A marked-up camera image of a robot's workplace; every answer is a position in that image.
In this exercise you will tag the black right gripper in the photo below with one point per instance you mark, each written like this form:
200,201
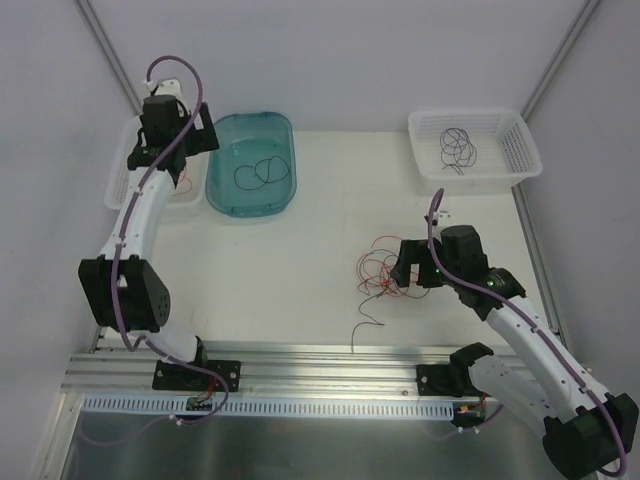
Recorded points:
417,265

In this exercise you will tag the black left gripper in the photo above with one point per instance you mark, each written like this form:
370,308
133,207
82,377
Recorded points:
201,135

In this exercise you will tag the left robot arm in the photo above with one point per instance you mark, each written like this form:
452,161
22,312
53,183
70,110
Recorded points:
122,288

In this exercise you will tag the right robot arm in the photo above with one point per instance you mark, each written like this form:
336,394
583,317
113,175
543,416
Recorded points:
584,428

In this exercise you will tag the white plastic basket left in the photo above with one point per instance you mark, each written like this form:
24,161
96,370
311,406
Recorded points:
186,198

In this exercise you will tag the white plastic basket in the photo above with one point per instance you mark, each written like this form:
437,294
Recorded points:
472,151
186,198

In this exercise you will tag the teal transparent plastic tub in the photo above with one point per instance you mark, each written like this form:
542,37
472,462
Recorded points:
253,173

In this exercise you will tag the white plastic basket right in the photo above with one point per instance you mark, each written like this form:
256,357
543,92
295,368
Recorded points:
472,151

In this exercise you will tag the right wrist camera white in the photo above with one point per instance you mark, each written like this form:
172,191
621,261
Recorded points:
438,221

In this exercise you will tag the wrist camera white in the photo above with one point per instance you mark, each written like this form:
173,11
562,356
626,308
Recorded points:
438,221
169,86

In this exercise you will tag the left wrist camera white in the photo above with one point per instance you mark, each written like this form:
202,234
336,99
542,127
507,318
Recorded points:
169,86

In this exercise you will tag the aluminium frame post left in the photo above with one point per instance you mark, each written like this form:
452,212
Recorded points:
108,52

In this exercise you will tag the aluminium frame post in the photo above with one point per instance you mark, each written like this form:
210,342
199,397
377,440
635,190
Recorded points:
569,41
108,52

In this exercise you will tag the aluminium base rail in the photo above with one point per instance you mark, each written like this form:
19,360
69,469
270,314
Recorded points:
270,370

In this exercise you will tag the white slotted cable duct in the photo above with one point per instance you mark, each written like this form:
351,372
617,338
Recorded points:
274,407

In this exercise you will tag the aluminium frame post right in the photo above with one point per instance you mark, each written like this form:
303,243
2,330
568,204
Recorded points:
569,41

